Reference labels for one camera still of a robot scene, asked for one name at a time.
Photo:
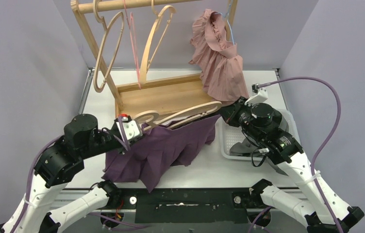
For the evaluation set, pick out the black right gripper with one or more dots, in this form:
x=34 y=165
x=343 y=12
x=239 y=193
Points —
x=230 y=112

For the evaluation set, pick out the grey green skirt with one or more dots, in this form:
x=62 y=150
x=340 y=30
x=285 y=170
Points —
x=246 y=149

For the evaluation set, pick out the purple skirt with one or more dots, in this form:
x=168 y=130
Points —
x=159 y=149

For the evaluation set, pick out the pink pleated skirt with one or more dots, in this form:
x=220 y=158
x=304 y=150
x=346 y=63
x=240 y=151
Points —
x=221 y=66

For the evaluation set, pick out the blue wire hanger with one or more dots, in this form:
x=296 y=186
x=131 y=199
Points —
x=229 y=17

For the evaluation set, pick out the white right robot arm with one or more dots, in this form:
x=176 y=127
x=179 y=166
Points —
x=323 y=210

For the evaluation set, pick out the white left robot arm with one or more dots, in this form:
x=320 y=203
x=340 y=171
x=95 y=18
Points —
x=57 y=164

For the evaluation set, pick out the wooden hanger rack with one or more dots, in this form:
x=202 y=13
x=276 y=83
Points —
x=166 y=96

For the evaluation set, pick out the white plastic basket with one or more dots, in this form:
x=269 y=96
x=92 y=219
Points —
x=228 y=135

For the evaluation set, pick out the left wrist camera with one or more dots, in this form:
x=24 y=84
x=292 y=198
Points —
x=129 y=129

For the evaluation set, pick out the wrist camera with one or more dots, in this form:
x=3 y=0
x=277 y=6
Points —
x=260 y=95
x=129 y=129

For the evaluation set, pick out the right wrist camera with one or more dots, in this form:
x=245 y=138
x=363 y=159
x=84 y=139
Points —
x=260 y=95

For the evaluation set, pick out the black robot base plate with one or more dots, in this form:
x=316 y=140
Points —
x=186 y=205

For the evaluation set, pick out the pink wire hanger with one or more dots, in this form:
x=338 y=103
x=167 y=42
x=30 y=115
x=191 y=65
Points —
x=131 y=26

